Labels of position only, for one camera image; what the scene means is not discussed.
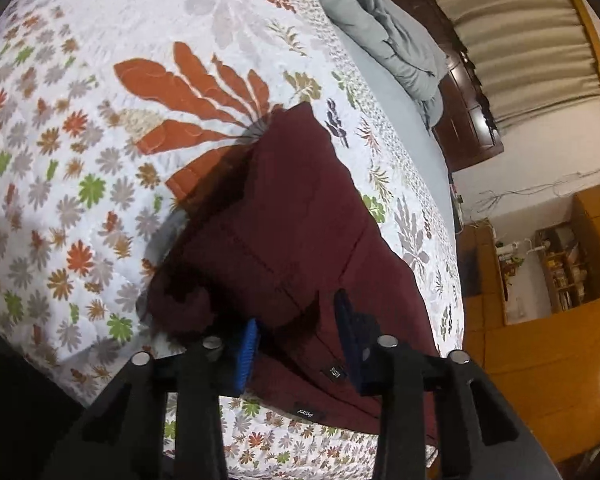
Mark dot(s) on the floral quilted bedspread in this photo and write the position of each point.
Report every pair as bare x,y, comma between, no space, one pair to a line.
80,110

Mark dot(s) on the light blue bed sheet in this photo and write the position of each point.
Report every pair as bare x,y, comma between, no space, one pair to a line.
405,125

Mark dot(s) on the grey comforter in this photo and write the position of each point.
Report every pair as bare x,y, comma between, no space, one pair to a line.
380,25

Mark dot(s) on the dark wooden headboard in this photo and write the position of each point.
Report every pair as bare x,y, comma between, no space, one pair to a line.
470,125

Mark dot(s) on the beige curtain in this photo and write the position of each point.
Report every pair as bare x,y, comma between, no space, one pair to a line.
520,35

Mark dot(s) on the wooden framed window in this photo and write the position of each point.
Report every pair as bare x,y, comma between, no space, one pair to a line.
592,45

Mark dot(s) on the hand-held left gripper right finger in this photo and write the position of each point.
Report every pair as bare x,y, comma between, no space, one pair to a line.
352,340

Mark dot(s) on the maroon pants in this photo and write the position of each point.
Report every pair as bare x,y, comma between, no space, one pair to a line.
290,210

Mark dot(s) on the wooden desk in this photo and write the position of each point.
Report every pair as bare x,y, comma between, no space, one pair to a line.
530,360

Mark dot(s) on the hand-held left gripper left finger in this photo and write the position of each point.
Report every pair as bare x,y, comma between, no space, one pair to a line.
245,355

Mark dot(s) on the wooden bookshelf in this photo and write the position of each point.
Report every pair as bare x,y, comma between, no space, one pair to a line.
575,260

